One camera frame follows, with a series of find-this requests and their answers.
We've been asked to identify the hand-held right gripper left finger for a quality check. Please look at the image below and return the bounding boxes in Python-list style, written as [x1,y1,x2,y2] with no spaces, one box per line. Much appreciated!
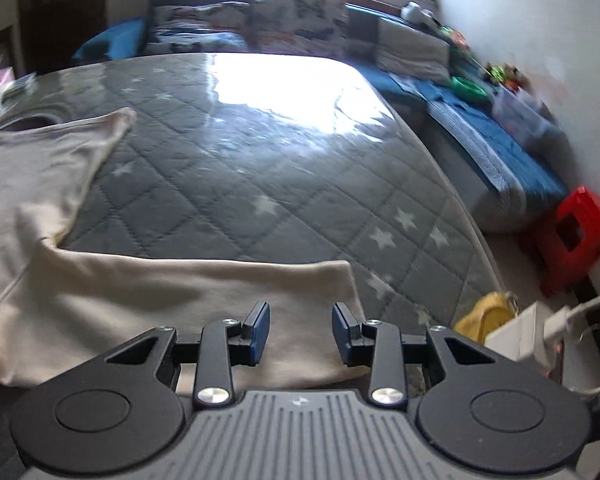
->
[104,301,272,408]

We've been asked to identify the cream shirt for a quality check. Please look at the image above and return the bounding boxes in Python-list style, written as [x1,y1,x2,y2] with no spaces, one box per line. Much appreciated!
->
[0,107,371,388]

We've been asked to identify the small white object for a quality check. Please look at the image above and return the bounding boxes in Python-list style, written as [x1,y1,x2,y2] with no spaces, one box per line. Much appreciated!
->
[401,2,433,23]

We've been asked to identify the white box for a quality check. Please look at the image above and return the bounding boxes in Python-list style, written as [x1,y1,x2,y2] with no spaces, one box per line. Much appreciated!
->
[485,301,566,366]

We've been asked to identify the butterfly print pillow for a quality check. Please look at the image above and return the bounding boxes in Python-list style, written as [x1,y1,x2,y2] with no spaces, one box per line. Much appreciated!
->
[250,0,351,57]
[152,4,252,32]
[146,27,254,56]

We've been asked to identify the clear plastic storage box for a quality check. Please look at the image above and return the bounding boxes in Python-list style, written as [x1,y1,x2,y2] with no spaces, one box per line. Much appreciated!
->
[492,87,563,153]

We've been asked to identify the round black induction cooktop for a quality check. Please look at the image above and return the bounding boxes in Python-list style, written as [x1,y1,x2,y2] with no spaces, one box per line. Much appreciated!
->
[5,114,61,132]

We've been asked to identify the grey pillow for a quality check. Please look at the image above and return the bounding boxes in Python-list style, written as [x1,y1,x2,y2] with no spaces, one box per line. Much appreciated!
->
[377,20,451,86]

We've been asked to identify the green bowl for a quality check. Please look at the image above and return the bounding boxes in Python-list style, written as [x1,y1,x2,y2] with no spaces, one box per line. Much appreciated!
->
[450,76,488,100]

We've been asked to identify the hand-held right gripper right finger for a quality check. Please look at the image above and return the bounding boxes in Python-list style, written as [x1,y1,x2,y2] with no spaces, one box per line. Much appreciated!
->
[331,302,496,407]

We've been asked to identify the red plastic stool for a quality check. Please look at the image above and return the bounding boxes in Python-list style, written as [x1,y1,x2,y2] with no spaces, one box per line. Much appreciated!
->
[522,186,600,297]

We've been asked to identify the dark wooden door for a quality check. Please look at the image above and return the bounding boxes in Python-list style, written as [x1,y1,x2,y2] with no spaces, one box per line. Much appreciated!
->
[20,0,108,73]

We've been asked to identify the white cable with plug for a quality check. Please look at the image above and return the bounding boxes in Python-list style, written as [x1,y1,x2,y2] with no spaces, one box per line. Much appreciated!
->
[542,290,600,396]

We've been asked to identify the green packets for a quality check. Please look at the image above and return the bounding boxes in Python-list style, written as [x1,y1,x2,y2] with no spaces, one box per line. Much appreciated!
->
[2,74,38,98]

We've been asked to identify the yellow bag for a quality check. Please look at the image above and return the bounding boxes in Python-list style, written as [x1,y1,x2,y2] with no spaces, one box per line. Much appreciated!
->
[454,291,517,343]

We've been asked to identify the pile of colourful toys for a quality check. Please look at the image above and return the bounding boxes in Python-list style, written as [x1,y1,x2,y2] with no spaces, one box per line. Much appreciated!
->
[482,62,526,91]

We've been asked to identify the blue sofa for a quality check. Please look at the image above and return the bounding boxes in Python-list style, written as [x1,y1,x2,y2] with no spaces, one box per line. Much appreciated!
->
[72,0,568,233]

